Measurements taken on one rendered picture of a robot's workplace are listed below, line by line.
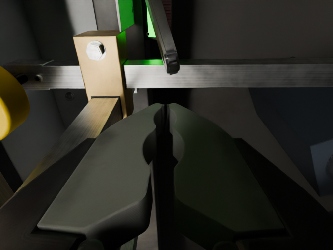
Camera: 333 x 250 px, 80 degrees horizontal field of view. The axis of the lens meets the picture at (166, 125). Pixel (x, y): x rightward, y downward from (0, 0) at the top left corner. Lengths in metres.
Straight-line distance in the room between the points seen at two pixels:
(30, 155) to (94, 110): 0.28
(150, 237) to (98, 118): 0.59
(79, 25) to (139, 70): 0.25
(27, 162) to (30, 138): 0.05
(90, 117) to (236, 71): 0.18
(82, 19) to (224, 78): 0.32
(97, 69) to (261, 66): 0.20
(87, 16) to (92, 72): 0.23
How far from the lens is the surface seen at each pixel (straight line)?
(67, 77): 0.29
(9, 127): 0.24
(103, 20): 0.38
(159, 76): 0.26
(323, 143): 0.73
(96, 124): 0.21
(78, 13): 0.48
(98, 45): 0.24
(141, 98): 0.40
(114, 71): 0.25
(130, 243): 0.42
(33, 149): 0.50
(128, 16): 0.32
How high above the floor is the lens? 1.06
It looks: 58 degrees down
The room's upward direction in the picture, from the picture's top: 178 degrees counter-clockwise
